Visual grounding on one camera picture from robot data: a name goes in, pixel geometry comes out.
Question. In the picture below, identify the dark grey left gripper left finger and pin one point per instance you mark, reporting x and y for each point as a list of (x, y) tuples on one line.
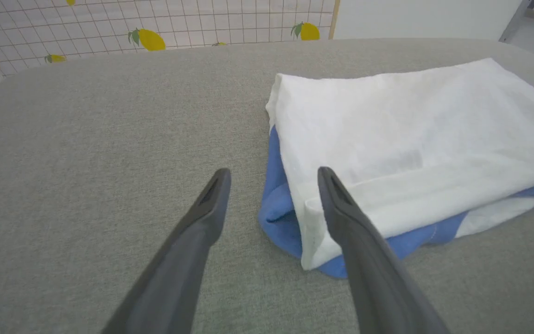
[(179, 269)]

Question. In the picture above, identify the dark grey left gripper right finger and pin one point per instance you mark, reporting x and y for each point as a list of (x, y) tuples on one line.
[(373, 278)]

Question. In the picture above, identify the blue and white long-sleeve shirt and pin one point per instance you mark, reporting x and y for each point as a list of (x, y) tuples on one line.
[(410, 130)]

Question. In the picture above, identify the grey fabric work surface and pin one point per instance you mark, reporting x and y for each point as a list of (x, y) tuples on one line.
[(86, 162)]

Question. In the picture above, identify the lemon print grid partition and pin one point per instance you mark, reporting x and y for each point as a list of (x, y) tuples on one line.
[(109, 18)]

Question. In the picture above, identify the grey metal frame leg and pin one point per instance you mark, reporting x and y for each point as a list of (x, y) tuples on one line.
[(517, 21)]

